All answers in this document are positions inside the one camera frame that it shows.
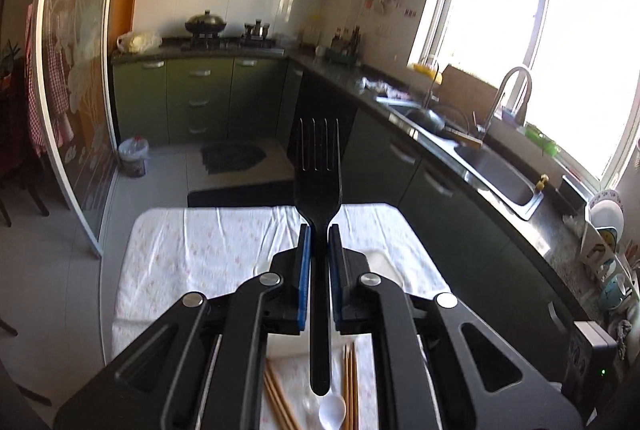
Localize wooden chopstick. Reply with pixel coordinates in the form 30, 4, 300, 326
264, 372, 293, 430
264, 360, 300, 430
349, 341, 359, 430
342, 346, 350, 430

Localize black plastic fork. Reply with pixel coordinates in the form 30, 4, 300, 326
294, 117, 342, 396

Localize green kitchen cabinets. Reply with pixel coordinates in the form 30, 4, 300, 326
112, 51, 591, 361

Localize steel kitchen sink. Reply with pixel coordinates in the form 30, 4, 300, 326
454, 145, 544, 221

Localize chrome kitchen faucet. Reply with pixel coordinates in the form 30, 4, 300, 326
476, 66, 535, 141

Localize white plastic spoon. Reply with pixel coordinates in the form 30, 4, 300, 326
318, 391, 346, 430

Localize white floral tablecloth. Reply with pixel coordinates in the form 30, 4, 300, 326
110, 203, 452, 430

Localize dish rack with bowls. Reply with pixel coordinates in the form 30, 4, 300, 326
578, 189, 639, 365

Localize dark floor mat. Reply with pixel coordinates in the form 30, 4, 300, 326
201, 142, 266, 175

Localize white trash bin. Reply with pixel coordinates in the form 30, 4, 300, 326
118, 136, 150, 177

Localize wooden cutting board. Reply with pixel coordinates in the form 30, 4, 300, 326
438, 64, 498, 125

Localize crumpled cloth on counter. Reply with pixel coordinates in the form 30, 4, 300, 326
360, 78, 411, 100

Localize red checkered apron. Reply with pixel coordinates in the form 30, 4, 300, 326
24, 4, 75, 158

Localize white plastic bag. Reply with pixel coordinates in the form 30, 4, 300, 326
116, 31, 163, 54

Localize condiment bottles tray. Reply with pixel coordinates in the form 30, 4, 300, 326
326, 26, 361, 67

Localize small steel pot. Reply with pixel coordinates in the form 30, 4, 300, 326
244, 19, 270, 41

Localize black wok with lid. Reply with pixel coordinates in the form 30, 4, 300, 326
184, 10, 227, 36

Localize glass sliding door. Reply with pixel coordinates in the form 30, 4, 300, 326
30, 0, 117, 257

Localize black pan wooden handle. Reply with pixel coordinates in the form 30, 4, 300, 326
414, 109, 483, 149

